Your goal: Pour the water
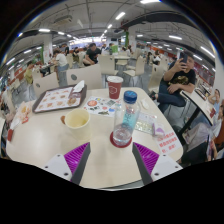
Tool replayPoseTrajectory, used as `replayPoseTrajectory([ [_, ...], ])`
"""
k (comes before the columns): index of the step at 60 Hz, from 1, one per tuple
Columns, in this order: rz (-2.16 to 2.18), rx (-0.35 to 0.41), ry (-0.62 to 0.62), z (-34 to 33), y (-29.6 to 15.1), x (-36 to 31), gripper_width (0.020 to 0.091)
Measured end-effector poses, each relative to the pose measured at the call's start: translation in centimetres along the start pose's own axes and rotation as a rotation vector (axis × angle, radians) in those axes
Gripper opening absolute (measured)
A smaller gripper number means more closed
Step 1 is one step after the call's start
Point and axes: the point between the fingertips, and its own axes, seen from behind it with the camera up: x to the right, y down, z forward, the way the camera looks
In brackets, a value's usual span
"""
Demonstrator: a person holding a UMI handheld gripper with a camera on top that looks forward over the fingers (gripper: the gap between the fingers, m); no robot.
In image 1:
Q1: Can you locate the cream chair with round hole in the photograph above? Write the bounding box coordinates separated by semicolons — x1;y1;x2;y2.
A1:
32;72;60;99
65;63;103;90

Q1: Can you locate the cream cafeteria table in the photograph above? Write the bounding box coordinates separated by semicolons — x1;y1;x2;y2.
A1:
181;89;214;127

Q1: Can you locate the crumpled white tissue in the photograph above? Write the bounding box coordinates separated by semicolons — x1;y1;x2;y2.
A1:
141;98;151;111

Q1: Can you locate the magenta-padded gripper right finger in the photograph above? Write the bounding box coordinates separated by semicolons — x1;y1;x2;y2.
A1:
131;141;184;186

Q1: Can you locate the ceiling air conditioner unit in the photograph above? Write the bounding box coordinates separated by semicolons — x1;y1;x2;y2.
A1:
53;14;73;28

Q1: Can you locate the clear blue-capped water bottle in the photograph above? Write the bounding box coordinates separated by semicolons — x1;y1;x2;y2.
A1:
112;90;141;147

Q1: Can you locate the flat round red coaster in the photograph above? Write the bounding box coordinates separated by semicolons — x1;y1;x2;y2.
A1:
109;130;133;149

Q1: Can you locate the group of cream chairs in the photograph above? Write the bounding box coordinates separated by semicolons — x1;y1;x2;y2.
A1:
9;48;168;93

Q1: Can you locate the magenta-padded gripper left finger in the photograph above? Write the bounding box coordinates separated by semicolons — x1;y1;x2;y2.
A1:
40;141;92;186

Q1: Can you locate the cream mug with brown handle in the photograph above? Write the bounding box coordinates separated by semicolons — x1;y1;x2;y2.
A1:
60;108;92;141

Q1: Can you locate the red paper cup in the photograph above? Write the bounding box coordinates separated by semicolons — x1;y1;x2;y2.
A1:
106;75;124;100

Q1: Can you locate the dark tray with paper liner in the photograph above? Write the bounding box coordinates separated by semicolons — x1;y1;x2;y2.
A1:
32;83;88;114

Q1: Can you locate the white notice with red text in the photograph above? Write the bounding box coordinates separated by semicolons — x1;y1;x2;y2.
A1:
153;130;183;155

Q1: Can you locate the clear plastic pouch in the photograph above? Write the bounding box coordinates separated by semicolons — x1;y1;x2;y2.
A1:
134;112;158;135

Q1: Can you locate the white paper napkin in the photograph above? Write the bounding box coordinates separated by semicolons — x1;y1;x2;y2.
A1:
71;79;86;94

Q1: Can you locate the person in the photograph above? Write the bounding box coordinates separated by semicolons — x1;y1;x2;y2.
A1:
53;49;69;73
110;42;119;56
83;42;102;67
23;60;35;85
207;88;222;116
149;53;197;114

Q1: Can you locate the colourful printed leaflet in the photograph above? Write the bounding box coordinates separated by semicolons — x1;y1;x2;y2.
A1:
82;95;125;118

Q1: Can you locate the group of ceiling lights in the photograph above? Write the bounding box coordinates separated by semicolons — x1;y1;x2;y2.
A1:
6;0;216;66

